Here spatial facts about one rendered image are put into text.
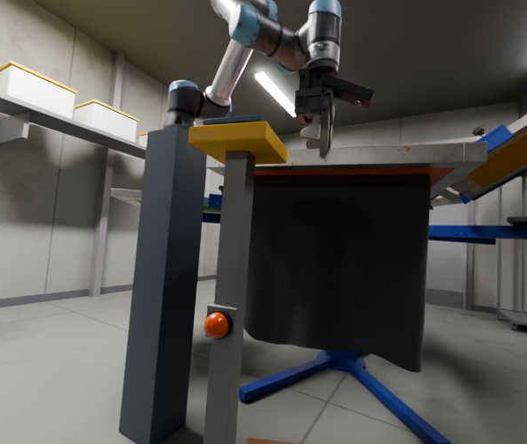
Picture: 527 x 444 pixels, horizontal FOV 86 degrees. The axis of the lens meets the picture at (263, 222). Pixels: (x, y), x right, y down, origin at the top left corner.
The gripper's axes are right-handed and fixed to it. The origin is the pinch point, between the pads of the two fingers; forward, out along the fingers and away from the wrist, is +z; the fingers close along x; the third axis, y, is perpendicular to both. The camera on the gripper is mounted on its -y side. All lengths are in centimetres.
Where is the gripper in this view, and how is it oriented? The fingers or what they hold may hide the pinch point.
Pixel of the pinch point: (326, 154)
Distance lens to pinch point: 65.8
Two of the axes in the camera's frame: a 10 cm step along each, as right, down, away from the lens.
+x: -3.2, -0.8, -9.5
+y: -9.5, -0.4, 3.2
